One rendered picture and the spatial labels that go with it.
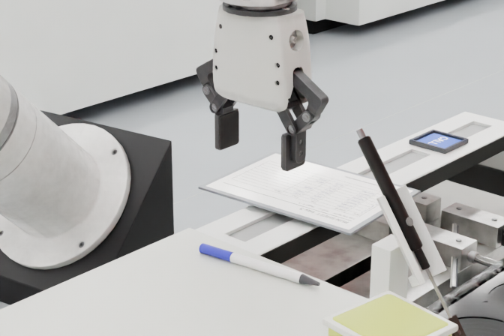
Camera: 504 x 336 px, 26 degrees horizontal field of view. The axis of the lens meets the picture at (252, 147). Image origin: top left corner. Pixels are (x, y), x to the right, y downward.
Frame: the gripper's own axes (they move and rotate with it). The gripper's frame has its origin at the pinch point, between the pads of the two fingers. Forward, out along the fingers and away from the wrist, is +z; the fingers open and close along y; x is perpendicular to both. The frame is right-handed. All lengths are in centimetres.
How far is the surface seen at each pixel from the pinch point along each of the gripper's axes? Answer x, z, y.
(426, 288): -13.6, 17.2, -13.0
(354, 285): -8.8, 17.3, -6.5
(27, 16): -162, 55, 255
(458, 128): -42.8, 9.3, 1.2
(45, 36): -170, 64, 255
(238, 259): 8.8, 8.0, -5.0
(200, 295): 15.8, 8.8, -6.5
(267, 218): -3.3, 9.6, 1.7
